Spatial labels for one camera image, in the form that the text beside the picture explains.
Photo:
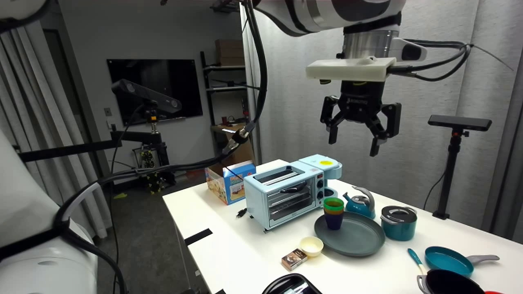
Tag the grey round plate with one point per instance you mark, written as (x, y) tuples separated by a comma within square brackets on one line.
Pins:
[(354, 239)]

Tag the red plate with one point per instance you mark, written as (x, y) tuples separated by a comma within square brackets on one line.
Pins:
[(492, 293)]

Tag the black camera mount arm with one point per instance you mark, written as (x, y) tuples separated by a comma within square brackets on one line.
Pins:
[(71, 149)]

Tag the black power plug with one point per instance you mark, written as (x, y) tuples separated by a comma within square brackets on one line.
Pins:
[(242, 213)]

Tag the black stereo camera bar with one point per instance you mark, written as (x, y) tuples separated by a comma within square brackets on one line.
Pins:
[(460, 122)]

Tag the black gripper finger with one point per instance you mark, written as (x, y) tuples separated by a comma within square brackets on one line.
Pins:
[(331, 115), (388, 128)]

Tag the black oval tray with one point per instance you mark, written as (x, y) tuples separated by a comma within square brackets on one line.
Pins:
[(288, 286)]

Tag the green plastic cup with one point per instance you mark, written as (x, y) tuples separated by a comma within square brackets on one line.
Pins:
[(334, 206)]

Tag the teal pot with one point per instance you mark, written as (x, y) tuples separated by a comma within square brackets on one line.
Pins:
[(398, 231)]

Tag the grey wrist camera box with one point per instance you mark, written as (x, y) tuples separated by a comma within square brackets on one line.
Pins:
[(414, 51)]

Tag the black pot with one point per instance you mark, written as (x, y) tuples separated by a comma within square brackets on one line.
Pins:
[(452, 285)]

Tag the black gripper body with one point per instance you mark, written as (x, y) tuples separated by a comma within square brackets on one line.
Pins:
[(360, 100)]

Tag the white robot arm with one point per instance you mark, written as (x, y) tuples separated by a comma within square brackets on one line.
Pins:
[(327, 14)]

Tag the teal frying pan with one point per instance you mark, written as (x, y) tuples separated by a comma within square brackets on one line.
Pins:
[(447, 262)]

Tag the black tripod stand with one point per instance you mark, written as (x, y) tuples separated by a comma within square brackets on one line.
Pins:
[(452, 164)]

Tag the metal shelf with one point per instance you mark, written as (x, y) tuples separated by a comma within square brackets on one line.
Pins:
[(205, 92)]

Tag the grey pot lid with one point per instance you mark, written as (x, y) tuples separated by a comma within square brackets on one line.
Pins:
[(399, 213)]

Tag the blue cardboard box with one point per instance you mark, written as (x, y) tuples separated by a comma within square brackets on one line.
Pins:
[(238, 185)]

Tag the black tape strip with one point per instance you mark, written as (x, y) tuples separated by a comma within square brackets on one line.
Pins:
[(197, 236), (220, 291)]

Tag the light blue toaster oven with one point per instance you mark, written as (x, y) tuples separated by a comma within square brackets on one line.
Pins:
[(283, 197)]

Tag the black wall monitor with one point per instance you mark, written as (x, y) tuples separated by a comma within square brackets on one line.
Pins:
[(180, 82)]

